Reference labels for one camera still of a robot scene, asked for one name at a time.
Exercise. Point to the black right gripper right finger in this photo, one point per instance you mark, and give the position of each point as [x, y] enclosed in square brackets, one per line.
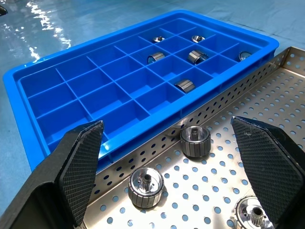
[269, 164]

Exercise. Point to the dark object at edge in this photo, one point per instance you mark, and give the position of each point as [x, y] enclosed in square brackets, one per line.
[2, 10]

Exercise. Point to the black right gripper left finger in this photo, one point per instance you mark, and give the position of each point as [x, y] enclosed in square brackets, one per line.
[71, 171]

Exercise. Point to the blue plastic compartment tray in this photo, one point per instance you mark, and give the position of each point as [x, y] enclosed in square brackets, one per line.
[124, 78]

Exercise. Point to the perforated stainless steel tray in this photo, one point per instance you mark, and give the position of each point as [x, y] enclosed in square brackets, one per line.
[214, 167]

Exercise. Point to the silver metal rotor part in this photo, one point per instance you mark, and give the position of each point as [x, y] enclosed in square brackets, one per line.
[252, 213]
[145, 187]
[155, 57]
[185, 85]
[195, 141]
[158, 39]
[197, 56]
[197, 38]
[244, 55]

